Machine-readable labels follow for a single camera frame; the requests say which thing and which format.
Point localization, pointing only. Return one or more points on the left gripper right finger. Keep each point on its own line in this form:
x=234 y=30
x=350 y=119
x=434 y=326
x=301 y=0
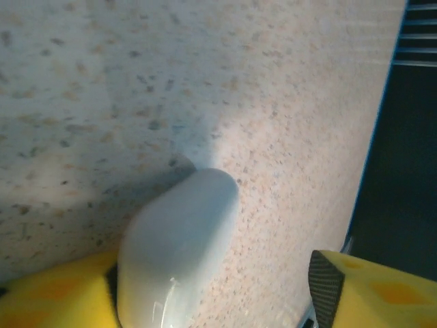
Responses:
x=375 y=300

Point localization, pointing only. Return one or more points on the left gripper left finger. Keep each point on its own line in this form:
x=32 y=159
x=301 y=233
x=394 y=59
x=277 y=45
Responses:
x=51 y=300

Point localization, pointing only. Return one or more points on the white earbud charging case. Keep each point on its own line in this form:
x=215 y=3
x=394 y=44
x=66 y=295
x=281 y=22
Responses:
x=177 y=239

